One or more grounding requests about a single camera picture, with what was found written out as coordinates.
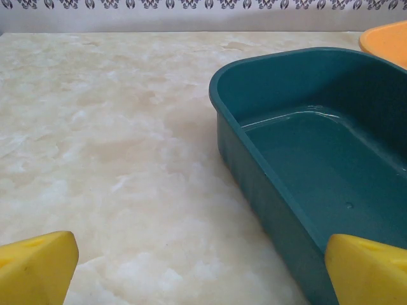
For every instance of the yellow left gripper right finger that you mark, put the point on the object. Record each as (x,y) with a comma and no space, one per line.
(369,276)

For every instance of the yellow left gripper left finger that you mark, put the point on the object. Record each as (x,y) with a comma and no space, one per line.
(35,270)

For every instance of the teal plastic bin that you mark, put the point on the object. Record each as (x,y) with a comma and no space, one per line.
(318,165)

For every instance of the orange plastic bin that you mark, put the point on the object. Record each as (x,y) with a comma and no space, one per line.
(388,44)

